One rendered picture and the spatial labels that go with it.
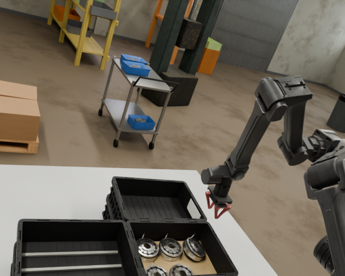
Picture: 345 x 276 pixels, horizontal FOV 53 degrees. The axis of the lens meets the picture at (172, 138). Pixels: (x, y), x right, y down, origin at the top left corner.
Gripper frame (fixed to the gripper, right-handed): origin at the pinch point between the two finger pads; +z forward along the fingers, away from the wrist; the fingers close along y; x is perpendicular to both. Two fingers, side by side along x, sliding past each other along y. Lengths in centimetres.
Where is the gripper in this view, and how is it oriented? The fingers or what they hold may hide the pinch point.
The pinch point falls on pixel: (213, 212)
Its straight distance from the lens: 144.0
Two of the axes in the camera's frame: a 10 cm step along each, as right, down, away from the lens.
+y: 3.4, 4.7, -8.2
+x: 9.1, 0.6, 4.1
